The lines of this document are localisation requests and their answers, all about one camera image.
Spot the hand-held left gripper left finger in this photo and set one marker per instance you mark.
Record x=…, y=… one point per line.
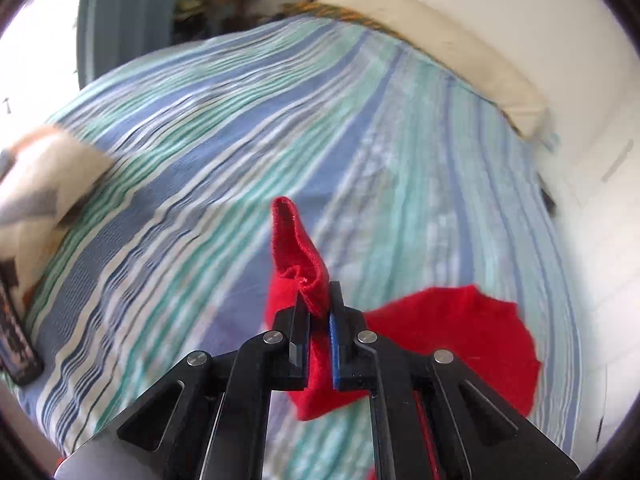
x=295, y=340

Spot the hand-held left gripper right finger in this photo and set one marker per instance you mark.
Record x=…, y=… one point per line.
x=336, y=350

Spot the red sweater with white print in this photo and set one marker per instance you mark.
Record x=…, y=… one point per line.
x=450, y=330

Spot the pile of colourful clothes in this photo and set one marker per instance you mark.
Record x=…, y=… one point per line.
x=220, y=0

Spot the striped bedspread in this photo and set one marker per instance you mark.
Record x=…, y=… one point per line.
x=225, y=160

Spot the dark nightstand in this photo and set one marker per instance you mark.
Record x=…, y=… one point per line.
x=548, y=199

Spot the smartphone with patterned case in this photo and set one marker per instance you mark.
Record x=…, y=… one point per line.
x=15, y=340

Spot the geometric patterned pillow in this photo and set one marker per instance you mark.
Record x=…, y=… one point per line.
x=45, y=175

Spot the cream padded headboard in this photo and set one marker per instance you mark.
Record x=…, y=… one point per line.
x=440, y=35

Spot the blue curtain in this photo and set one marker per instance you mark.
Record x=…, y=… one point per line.
x=130, y=15

